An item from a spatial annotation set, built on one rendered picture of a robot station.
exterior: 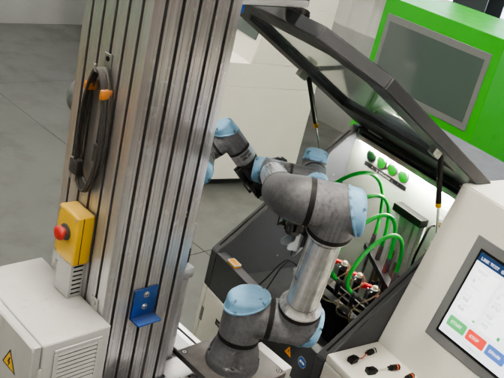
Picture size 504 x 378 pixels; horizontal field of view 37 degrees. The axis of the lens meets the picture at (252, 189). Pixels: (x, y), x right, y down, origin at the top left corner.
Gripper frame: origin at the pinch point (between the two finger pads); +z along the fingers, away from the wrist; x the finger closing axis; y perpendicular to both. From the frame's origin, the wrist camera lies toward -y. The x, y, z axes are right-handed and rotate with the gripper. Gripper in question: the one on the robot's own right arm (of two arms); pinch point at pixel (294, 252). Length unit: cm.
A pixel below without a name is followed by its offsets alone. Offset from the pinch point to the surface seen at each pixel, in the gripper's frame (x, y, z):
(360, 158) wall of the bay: -37, -57, -13
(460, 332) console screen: 47, -29, 4
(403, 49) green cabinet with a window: -211, -254, -10
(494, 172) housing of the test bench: 10, -74, -29
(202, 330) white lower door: -41, -3, 60
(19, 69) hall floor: -524, -92, 121
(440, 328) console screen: 41, -29, 7
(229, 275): -32.8, -3.0, 30.1
